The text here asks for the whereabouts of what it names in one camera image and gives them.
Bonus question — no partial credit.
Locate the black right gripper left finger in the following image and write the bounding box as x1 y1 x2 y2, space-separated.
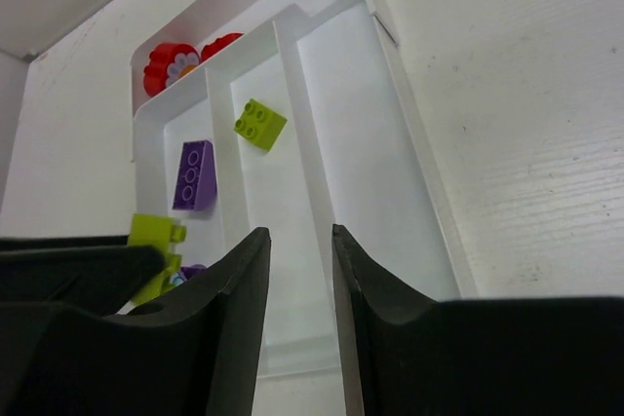
1 227 271 415

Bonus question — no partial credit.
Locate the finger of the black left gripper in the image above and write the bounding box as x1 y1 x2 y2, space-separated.
1 236 164 316

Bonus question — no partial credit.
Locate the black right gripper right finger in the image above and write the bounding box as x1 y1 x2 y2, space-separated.
331 225 623 415

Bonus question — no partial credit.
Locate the purple sloped lego brick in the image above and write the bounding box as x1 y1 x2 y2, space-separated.
170 264 206 287

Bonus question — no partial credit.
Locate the lime green lego brick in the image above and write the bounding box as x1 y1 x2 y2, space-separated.
234 99 288 152

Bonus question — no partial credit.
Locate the red flower lego brick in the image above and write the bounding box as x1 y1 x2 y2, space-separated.
143 42 200 97

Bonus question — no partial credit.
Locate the red curved lego brick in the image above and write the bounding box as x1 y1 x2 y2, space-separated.
201 32 243 61

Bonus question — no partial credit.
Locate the lime lego under purple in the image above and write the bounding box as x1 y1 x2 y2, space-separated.
127 213 187 306

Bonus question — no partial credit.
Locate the white divided sorting tray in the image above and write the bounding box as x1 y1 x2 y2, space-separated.
131 0 477 377

